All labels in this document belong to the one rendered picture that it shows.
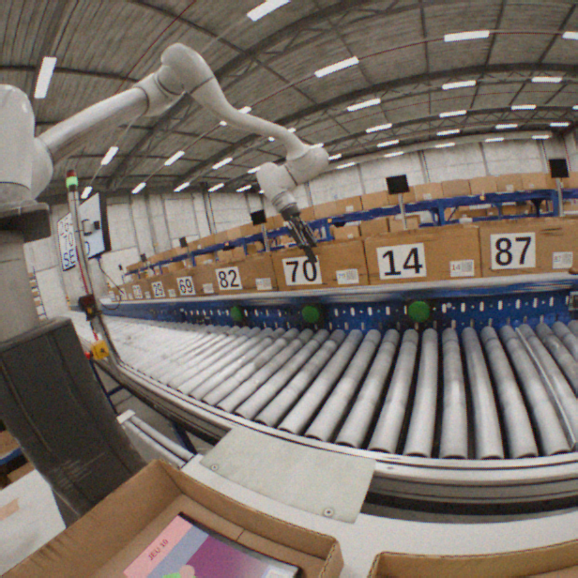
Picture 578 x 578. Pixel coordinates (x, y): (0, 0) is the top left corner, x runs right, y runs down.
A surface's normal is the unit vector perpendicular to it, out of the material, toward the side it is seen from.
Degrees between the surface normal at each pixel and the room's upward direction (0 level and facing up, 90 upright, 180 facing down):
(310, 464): 0
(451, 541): 0
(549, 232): 90
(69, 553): 89
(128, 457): 90
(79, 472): 90
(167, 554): 0
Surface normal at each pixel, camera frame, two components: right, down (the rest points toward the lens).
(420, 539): -0.20, -0.96
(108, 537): 0.87, -0.10
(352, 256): -0.49, 0.29
